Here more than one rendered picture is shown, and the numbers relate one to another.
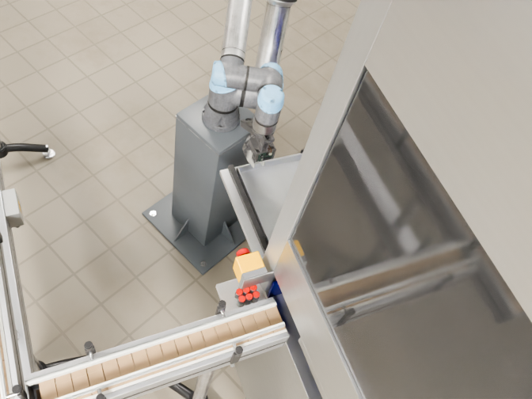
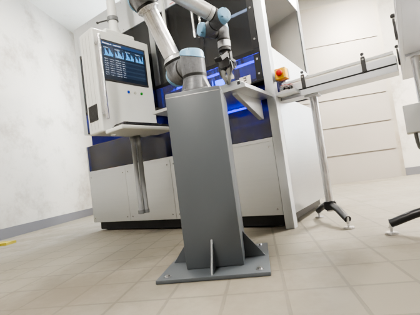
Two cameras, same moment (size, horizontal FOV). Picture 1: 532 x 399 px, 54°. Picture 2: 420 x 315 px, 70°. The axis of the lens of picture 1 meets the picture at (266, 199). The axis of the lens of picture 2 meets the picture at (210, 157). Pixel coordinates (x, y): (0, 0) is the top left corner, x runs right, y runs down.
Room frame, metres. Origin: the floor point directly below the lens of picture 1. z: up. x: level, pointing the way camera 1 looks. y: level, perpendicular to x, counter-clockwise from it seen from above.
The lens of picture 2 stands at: (1.83, 1.62, 0.41)
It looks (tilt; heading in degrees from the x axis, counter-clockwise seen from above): 3 degrees up; 250
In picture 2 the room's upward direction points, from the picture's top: 8 degrees counter-clockwise
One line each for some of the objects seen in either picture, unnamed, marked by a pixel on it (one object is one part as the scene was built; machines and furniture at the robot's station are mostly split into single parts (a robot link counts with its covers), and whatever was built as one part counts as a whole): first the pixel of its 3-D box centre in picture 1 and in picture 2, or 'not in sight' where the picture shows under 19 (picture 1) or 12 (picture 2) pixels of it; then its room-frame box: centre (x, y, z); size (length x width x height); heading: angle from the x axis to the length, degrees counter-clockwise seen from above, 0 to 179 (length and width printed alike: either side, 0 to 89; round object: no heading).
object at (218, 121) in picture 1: (222, 108); (195, 85); (1.36, 0.27, 0.84); 0.15 x 0.15 x 0.10
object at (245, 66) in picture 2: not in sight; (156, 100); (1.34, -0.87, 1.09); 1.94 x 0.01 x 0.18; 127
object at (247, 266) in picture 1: (249, 269); (281, 74); (0.67, -0.02, 0.99); 0.08 x 0.07 x 0.07; 37
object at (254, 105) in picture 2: not in sight; (249, 107); (0.93, -0.03, 0.79); 0.34 x 0.03 x 0.13; 37
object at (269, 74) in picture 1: (265, 81); (209, 29); (1.19, 0.11, 1.21); 0.11 x 0.11 x 0.08; 12
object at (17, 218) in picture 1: (13, 207); (413, 119); (0.85, 0.92, 0.50); 0.12 x 0.05 x 0.09; 37
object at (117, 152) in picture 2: not in sight; (159, 143); (1.35, -0.89, 0.73); 1.98 x 0.01 x 0.25; 127
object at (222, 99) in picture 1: (226, 88); (192, 63); (1.36, 0.26, 0.96); 0.13 x 0.12 x 0.14; 102
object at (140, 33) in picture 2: not in sight; (132, 62); (1.47, -1.07, 1.50); 0.49 x 0.01 x 0.59; 127
